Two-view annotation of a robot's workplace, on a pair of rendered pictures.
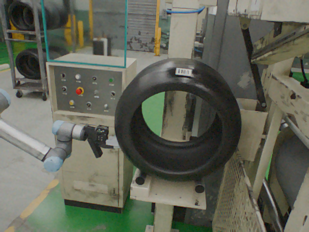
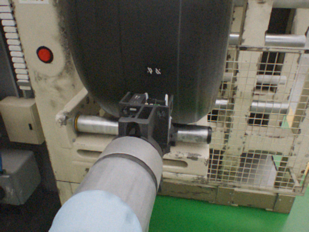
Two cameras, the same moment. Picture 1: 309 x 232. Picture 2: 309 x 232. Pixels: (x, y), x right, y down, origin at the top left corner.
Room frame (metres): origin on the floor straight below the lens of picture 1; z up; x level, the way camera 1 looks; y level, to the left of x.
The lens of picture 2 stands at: (1.04, 0.60, 1.27)
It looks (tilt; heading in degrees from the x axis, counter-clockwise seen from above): 30 degrees down; 274
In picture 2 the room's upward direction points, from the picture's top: straight up
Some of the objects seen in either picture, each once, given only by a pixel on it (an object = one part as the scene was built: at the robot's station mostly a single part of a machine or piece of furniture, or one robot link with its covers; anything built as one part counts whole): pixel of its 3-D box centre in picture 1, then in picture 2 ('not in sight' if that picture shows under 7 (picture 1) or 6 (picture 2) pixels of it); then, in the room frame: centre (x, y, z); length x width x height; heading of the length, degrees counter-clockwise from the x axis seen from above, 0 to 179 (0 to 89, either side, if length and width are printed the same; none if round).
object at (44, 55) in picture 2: not in sight; (45, 54); (1.37, -0.05, 1.06); 0.03 x 0.02 x 0.03; 174
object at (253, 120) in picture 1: (243, 128); not in sight; (1.29, -0.51, 1.05); 0.20 x 0.15 x 0.30; 174
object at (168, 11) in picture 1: (185, 11); not in sight; (1.36, -0.11, 1.64); 0.19 x 0.19 x 0.06; 84
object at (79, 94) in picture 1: (96, 136); not in sight; (1.83, 0.47, 0.63); 0.56 x 0.41 x 1.27; 84
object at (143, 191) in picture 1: (145, 170); (140, 148); (1.12, 0.03, 0.83); 0.36 x 0.09 x 0.06; 174
